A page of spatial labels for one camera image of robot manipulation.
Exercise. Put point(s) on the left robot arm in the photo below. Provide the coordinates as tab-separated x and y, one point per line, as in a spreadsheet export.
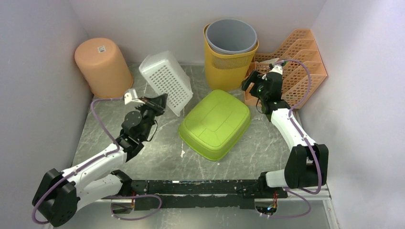
91	164

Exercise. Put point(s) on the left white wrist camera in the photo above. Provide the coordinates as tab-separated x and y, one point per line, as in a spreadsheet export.
130	96

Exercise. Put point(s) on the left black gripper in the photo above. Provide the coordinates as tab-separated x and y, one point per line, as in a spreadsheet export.
159	101

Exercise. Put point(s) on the green plastic basin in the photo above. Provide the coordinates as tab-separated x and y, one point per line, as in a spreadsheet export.
215	125

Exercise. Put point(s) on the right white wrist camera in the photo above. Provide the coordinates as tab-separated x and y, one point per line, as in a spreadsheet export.
277	69

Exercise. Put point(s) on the large orange plastic bucket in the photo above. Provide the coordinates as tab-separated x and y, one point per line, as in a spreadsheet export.
103	66

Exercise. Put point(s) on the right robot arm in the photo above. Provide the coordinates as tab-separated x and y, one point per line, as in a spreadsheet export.
308	161

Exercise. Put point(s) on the yellow slatted waste basket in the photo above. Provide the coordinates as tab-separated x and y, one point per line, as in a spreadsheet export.
226	72

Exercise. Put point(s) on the grey plastic bucket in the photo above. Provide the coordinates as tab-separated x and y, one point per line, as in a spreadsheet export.
231	36

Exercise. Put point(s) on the white perforated tray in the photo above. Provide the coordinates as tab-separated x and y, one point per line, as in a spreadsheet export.
165	75

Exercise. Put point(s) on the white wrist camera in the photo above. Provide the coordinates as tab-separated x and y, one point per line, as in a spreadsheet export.
130	96
277	69

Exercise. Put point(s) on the orange plastic file organizer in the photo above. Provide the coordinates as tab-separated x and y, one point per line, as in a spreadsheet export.
299	45

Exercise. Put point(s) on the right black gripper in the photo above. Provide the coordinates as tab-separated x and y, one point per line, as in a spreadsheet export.
254	78

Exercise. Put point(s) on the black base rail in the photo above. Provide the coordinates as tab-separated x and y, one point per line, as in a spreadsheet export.
240	193

